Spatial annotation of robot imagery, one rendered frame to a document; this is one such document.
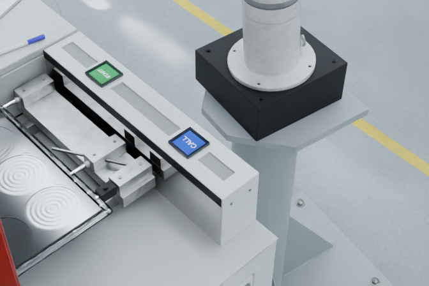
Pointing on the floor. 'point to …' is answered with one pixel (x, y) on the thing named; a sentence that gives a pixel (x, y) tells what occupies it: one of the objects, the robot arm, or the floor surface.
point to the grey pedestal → (355, 274)
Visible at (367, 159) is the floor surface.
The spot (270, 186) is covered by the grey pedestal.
